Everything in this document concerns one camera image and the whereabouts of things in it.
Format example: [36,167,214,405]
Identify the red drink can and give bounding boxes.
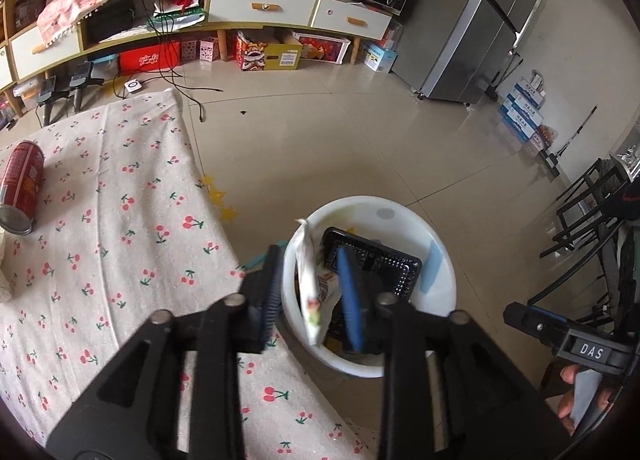
[0,140,46,236]

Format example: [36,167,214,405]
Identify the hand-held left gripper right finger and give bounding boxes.
[334,246,576,460]

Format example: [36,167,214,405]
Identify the stack of blue white cartons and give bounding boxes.
[498,70,556,151]

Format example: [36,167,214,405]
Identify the black cables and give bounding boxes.
[135,0,223,122]

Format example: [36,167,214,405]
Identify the black mop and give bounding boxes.
[545,105,598,176]

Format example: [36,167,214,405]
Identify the grey refrigerator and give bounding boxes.
[391,0,555,106]

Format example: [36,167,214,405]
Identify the black plastic food tray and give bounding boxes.
[320,227,423,356]

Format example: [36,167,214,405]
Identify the white plastic bin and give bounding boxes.
[280,195,457,380]

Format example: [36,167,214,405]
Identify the blue white yellow carton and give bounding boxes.
[357,40,398,74]

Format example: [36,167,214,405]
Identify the flat red box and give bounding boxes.
[118,40,181,74]

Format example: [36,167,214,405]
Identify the lion print cardboard box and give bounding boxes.
[234,30,303,72]

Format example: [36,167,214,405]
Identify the person's right hand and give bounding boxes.
[556,364,616,436]

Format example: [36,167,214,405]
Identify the black hand-held device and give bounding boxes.
[67,63,93,114]
[37,76,58,126]

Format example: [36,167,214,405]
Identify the cherry print tablecloth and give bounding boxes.
[0,88,381,460]

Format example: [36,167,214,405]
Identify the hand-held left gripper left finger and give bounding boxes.
[45,244,283,460]

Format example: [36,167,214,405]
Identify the black metal chair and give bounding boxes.
[540,157,632,261]

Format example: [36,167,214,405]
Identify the strawberry print white wrapper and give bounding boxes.
[295,219,341,347]

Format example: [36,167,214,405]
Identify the red white gift box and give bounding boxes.
[292,31,351,65]

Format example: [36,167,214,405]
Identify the wooden white-drawer TV cabinet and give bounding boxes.
[0,0,396,116]

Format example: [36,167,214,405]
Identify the black electronic device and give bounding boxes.
[86,0,138,44]

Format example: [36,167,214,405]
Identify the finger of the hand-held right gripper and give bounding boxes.
[503,303,568,348]

